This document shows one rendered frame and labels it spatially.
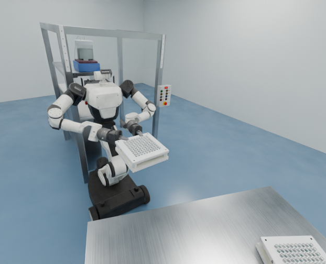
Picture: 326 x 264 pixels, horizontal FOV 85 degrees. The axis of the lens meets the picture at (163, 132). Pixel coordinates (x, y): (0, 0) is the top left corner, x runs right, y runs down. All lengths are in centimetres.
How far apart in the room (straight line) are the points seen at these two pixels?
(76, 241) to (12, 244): 51
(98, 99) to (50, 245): 131
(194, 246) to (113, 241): 35
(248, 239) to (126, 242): 56
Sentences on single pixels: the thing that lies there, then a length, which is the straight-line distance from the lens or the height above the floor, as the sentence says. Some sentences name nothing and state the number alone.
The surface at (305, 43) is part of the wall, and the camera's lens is 413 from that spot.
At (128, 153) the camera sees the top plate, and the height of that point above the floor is 104.
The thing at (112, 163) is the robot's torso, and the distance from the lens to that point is 161.
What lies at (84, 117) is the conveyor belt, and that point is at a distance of 204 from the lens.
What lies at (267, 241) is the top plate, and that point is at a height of 93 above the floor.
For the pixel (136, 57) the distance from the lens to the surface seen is 198.
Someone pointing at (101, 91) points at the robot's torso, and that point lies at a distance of 148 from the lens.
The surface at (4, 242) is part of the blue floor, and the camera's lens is 223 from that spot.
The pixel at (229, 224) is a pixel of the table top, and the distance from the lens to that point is 105.
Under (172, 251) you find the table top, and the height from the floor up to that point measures 86.
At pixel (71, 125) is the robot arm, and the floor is 109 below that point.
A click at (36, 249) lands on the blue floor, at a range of 207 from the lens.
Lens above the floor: 166
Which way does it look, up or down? 29 degrees down
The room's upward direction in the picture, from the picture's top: 6 degrees clockwise
